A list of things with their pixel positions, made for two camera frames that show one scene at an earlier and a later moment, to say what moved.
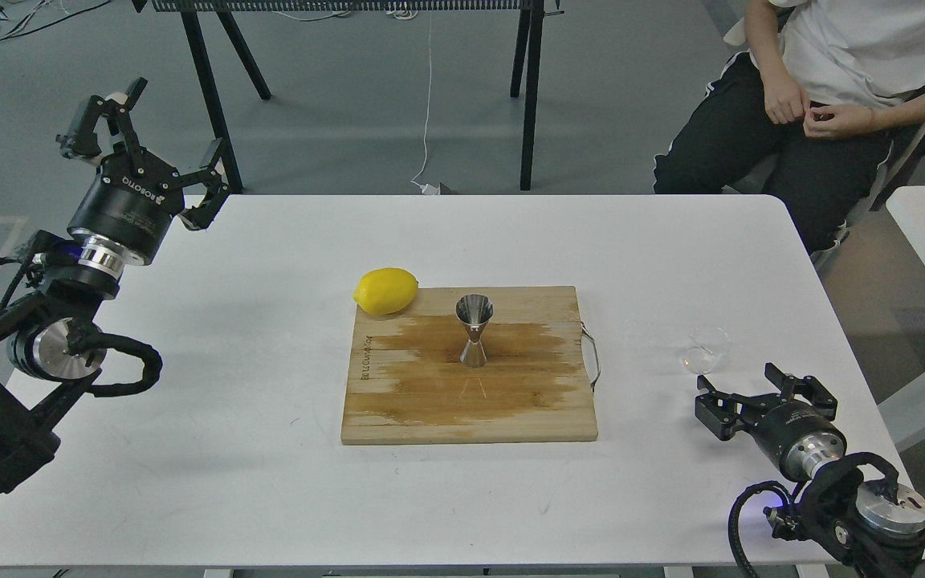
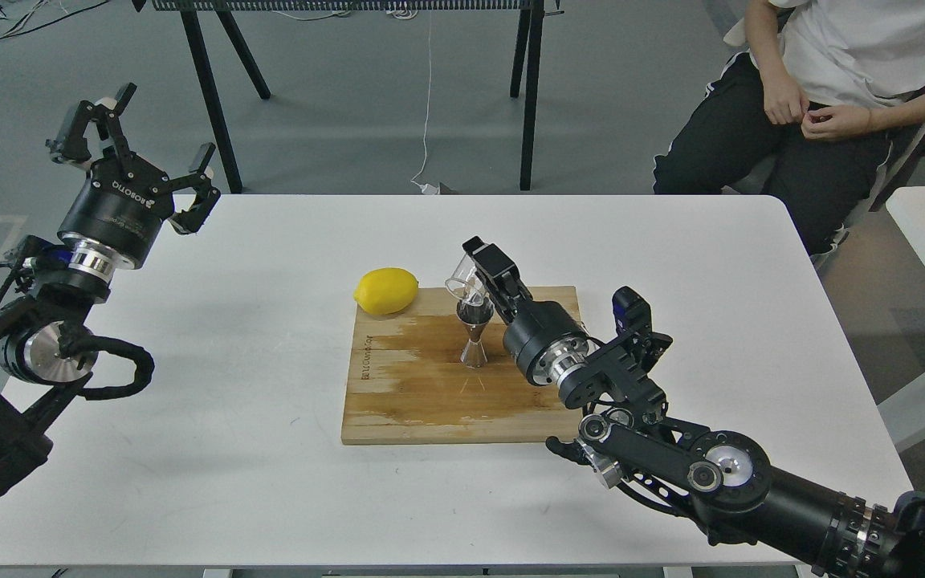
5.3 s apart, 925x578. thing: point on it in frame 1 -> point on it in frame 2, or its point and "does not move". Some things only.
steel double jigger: [474, 311] does not move
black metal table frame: [527, 49] does not move
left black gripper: [127, 211] does not move
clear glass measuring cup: [705, 344] -> [463, 282]
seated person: [808, 111] does not move
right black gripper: [799, 435] -> [542, 336]
